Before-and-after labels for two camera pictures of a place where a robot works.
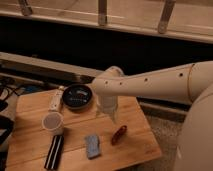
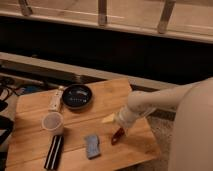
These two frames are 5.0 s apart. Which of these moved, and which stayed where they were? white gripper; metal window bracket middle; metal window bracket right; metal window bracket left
Moved: white gripper
Stayed: metal window bracket middle; metal window bracket right; metal window bracket left
